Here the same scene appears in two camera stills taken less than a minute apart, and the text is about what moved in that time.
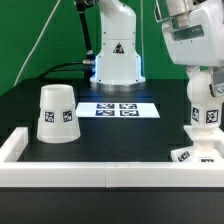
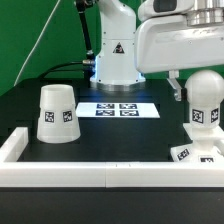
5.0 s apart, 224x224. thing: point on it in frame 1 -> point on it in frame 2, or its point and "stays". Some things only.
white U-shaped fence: [101, 174] stays
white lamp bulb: [206, 109] stays
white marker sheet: [117, 110] stays
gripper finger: [193, 70] -> [174, 82]
